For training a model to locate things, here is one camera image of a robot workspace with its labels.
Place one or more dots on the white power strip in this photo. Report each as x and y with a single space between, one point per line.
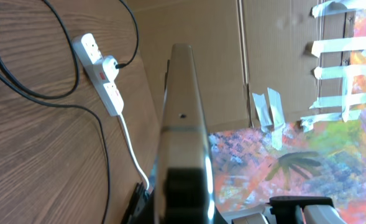
88 53

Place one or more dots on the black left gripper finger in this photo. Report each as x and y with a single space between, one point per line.
186 195

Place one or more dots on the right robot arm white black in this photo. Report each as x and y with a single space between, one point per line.
290 210

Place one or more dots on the white USB charger adapter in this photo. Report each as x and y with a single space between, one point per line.
105 69

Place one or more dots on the cardboard box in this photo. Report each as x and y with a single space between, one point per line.
241 48

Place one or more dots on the black Samsung Galaxy phone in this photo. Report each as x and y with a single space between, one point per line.
184 142

